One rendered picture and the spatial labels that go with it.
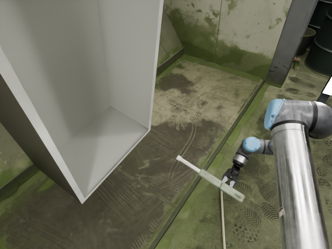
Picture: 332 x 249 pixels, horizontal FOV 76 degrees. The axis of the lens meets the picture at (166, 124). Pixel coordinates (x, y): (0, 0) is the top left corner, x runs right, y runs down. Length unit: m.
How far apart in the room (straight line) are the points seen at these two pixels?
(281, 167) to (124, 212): 1.14
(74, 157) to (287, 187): 1.09
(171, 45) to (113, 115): 1.59
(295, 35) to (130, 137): 1.81
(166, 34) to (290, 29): 1.35
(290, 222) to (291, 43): 2.01
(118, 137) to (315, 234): 1.09
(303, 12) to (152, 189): 1.97
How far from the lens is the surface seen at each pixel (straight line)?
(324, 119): 0.90
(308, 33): 3.58
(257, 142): 1.39
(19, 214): 1.94
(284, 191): 0.74
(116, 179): 1.76
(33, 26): 0.99
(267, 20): 2.48
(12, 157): 1.96
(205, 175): 1.42
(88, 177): 1.30
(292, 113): 0.85
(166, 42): 2.83
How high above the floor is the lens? 1.51
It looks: 46 degrees down
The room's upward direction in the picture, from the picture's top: 4 degrees counter-clockwise
